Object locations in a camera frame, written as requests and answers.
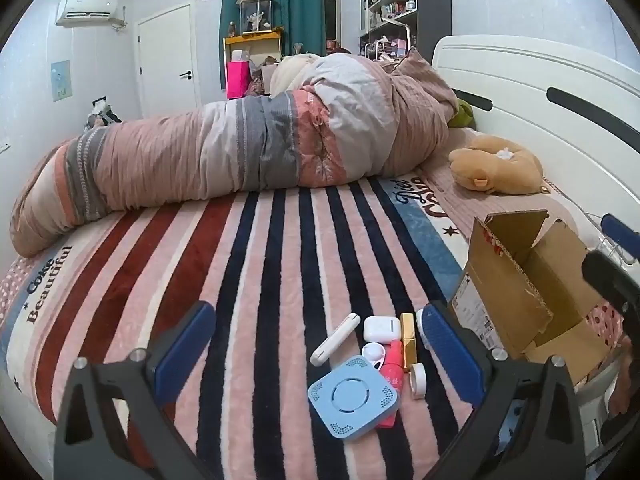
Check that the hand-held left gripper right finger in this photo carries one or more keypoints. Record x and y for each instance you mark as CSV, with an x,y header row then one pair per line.
x,y
450,352

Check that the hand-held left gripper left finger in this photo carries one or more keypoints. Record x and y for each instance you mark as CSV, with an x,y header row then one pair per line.
x,y
186,350

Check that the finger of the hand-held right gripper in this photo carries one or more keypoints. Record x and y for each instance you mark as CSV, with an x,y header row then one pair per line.
x,y
610,275
622,235

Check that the gold rectangular box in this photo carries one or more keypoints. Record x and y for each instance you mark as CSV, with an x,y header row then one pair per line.
x,y
408,335

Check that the cardboard box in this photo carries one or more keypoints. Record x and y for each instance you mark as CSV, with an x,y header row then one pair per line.
x,y
505,285

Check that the light blue square device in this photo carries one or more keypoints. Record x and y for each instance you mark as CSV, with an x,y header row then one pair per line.
x,y
352,400

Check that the white stick-shaped device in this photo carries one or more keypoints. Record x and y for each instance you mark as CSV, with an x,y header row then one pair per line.
x,y
335,339

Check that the white tape roll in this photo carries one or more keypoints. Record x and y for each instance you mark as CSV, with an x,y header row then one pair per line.
x,y
418,381

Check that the red bottle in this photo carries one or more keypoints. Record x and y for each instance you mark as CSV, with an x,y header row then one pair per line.
x,y
394,367

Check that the white earbuds case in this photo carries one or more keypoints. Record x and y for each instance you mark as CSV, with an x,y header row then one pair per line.
x,y
381,329

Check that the white round lens case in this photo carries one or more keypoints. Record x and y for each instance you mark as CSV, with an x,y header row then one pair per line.
x,y
372,354

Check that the striped blanket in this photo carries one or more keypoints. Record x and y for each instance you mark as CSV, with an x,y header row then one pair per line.
x,y
250,270

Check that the brown plush toy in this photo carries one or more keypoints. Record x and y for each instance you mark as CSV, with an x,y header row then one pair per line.
x,y
495,167

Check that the white bed headboard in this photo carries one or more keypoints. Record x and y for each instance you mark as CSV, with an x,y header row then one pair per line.
x,y
525,75

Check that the green plush toy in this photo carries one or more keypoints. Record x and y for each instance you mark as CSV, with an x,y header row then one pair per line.
x,y
462,116

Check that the pink and grey quilt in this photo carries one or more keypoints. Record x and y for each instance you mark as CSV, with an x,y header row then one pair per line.
x,y
225,150

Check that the pink gift bag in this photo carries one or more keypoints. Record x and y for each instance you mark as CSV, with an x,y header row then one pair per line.
x,y
237,80

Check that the white door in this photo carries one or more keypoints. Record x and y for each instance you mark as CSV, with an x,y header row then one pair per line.
x,y
165,60

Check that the dark tall cabinet panel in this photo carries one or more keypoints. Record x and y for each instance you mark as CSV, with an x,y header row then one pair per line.
x,y
434,0

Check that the yellow shelf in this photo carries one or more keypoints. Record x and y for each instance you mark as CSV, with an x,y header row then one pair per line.
x,y
250,39

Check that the cluttered bookshelf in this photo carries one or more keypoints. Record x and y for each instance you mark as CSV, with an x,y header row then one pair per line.
x,y
392,10

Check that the white air conditioner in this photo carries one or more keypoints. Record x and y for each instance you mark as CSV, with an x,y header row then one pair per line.
x,y
86,9

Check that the window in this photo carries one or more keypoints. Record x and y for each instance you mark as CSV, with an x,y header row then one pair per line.
x,y
331,10

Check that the teal curtain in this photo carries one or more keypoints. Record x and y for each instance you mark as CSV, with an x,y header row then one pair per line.
x,y
300,0

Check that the wall poster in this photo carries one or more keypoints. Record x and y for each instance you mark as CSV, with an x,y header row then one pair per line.
x,y
61,80

